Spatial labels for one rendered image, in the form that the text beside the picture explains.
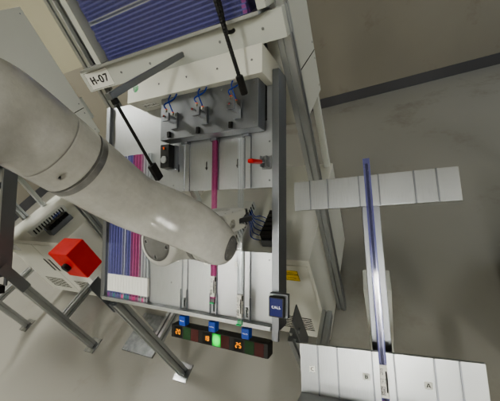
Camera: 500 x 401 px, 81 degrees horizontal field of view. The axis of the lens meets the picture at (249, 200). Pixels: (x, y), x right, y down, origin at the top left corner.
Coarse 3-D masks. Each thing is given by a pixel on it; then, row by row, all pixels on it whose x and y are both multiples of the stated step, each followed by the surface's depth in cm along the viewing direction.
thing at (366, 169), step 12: (372, 204) 63; (372, 216) 63; (372, 228) 62; (372, 240) 62; (372, 252) 62; (372, 264) 61; (372, 276) 61; (384, 336) 59; (384, 348) 58; (384, 360) 58
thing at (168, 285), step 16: (256, 256) 82; (160, 272) 97; (176, 272) 94; (192, 272) 91; (208, 272) 88; (224, 272) 86; (256, 272) 81; (160, 288) 97; (176, 288) 94; (192, 288) 91; (208, 288) 88; (224, 288) 86; (256, 288) 81; (176, 304) 93; (192, 304) 90; (208, 304) 88; (224, 304) 85; (256, 304) 81; (256, 320) 81
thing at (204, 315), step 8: (104, 296) 105; (136, 304) 98; (144, 304) 96; (152, 304) 96; (160, 304) 96; (176, 312) 90; (184, 312) 89; (192, 312) 88; (200, 312) 88; (216, 320) 84; (224, 320) 83; (232, 320) 82; (248, 320) 81; (256, 328) 78; (264, 328) 77
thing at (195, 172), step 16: (272, 96) 82; (128, 112) 108; (144, 112) 104; (160, 112) 101; (128, 128) 108; (144, 128) 104; (160, 128) 101; (112, 144) 111; (128, 144) 107; (144, 144) 103; (160, 144) 100; (176, 144) 97; (192, 144) 94; (208, 144) 91; (224, 144) 88; (256, 144) 84; (160, 160) 100; (192, 160) 94; (208, 160) 91; (224, 160) 88; (176, 176) 96; (192, 176) 93; (208, 176) 90; (224, 176) 88; (256, 176) 83
